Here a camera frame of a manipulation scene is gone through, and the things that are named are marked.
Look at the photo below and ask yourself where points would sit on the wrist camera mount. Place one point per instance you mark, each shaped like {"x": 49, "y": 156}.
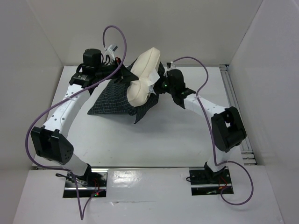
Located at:
{"x": 170, "y": 66}
{"x": 109, "y": 52}

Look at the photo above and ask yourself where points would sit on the cream pillow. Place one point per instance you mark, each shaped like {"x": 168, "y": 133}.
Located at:
{"x": 137, "y": 92}

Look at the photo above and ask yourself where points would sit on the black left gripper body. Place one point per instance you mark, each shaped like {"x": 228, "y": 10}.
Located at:
{"x": 104, "y": 71}

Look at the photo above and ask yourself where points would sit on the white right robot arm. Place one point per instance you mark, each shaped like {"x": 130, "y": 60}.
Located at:
{"x": 224, "y": 124}

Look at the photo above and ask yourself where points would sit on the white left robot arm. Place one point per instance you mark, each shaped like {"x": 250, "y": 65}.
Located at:
{"x": 50, "y": 140}

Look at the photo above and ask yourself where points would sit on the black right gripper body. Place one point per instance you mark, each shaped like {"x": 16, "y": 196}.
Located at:
{"x": 161, "y": 84}

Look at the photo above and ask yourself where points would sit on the dark checked pillowcase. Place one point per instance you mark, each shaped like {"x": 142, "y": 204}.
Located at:
{"x": 113, "y": 100}

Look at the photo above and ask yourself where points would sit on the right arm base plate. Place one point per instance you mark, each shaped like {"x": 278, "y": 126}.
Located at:
{"x": 201, "y": 185}

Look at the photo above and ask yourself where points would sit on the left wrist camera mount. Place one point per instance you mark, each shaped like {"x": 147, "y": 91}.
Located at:
{"x": 109, "y": 52}

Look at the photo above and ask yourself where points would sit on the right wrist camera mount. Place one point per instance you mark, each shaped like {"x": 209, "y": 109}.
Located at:
{"x": 170, "y": 66}

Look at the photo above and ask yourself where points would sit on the aluminium rail frame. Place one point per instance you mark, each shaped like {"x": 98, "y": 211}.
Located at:
{"x": 245, "y": 147}

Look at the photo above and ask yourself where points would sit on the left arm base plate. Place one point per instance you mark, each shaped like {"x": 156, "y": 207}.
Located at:
{"x": 97, "y": 186}

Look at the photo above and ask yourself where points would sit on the white pillow label tag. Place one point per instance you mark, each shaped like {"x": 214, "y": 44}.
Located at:
{"x": 151, "y": 80}

